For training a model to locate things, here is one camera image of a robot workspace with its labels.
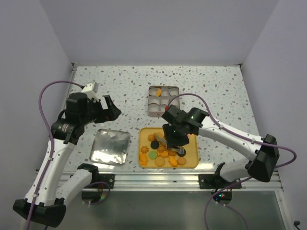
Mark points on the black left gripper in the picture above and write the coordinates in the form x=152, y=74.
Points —
x=111, y=114

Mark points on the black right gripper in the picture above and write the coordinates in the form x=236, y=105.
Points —
x=171, y=140

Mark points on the metal tongs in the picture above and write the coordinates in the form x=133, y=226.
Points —
x=160, y=138

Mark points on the swirl butter cookie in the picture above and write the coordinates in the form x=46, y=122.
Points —
x=161, y=149
x=144, y=149

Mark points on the black sandwich cookie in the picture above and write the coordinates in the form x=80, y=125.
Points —
x=181, y=152
x=155, y=144

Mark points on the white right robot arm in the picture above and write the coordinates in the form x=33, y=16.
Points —
x=260, y=154

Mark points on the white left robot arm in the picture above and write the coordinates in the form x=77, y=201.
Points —
x=46, y=202

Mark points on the chocolate chip cookie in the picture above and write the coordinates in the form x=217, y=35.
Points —
x=172, y=153

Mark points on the orange fish cookie middle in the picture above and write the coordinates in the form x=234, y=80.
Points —
x=164, y=154

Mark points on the orange fish cookie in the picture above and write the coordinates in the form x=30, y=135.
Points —
x=143, y=159
x=164, y=154
x=173, y=162

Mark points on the brown round cookie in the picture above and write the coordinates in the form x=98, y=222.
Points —
x=181, y=161

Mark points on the silver cookie tin box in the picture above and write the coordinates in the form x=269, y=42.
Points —
x=156, y=105

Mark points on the orange fish cookie right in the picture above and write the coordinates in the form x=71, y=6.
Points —
x=173, y=162

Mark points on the silver tin lid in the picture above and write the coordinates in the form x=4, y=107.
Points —
x=110, y=147

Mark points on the yellow plastic tray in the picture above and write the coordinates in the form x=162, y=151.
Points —
x=192, y=158

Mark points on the green sandwich cookie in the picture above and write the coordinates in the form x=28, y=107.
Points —
x=153, y=155

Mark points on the round beige dotted cookie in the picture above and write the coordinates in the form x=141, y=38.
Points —
x=159, y=161

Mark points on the orange fish cookie left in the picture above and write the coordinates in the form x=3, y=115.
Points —
x=143, y=159

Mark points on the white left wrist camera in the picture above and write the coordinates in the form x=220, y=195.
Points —
x=90, y=89

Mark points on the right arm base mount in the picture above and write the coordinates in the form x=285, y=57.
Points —
x=210, y=181

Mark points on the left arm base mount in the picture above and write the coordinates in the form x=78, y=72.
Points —
x=108, y=178

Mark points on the aluminium frame rail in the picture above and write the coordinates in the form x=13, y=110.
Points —
x=179, y=181

